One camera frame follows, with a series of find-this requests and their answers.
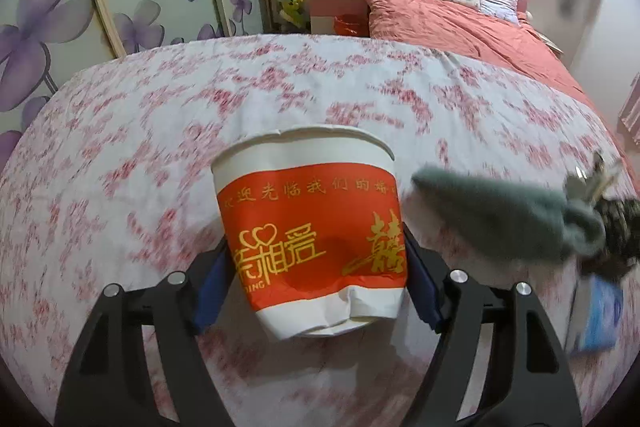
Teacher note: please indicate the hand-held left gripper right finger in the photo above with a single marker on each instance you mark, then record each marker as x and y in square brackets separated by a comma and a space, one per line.
[424, 294]

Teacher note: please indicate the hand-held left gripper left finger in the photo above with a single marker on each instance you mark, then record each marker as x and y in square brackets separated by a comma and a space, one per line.
[212, 289]

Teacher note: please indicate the red white paper cup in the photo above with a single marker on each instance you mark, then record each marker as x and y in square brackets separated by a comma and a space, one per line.
[310, 217]

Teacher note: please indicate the grey green sock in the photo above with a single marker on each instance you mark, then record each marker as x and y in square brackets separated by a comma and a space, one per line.
[490, 217]

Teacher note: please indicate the floral tablecloth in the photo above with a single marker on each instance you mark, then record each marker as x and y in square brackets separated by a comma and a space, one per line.
[150, 157]

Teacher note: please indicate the blue white packet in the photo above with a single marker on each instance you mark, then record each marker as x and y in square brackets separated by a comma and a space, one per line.
[597, 312]

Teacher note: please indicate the bunch of keys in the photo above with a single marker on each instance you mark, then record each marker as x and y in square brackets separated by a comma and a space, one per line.
[590, 187]

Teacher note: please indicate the salmon duvet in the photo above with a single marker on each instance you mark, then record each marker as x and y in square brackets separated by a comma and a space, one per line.
[475, 39]

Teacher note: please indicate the red bin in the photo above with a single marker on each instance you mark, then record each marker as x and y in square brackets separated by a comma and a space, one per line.
[349, 26]

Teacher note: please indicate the pink bedside table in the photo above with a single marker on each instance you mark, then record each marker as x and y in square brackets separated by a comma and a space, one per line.
[335, 4]

